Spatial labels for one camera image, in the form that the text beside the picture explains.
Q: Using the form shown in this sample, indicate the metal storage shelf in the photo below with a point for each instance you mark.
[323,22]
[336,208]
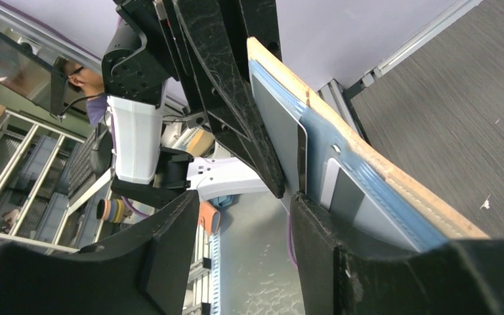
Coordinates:
[48,194]

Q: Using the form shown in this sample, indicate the person with glasses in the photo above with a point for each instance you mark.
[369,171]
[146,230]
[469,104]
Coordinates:
[84,80]

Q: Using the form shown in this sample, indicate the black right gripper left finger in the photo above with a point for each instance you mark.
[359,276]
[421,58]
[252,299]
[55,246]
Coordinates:
[143,269]

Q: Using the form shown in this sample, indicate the black computer monitor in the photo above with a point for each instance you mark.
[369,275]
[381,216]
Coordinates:
[31,77]

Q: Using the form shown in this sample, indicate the grey credit card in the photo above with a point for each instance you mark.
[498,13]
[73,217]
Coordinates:
[280,112]

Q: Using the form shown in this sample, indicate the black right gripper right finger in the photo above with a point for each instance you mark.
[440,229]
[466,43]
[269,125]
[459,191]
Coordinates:
[344,271]

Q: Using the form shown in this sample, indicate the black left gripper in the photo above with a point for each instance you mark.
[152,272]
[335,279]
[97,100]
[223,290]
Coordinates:
[203,46]

